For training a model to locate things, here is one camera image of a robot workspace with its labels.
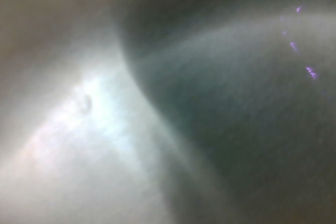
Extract round silver metal plate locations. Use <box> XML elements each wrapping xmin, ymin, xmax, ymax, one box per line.
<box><xmin>0</xmin><ymin>0</ymin><xmax>336</xmax><ymax>224</ymax></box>

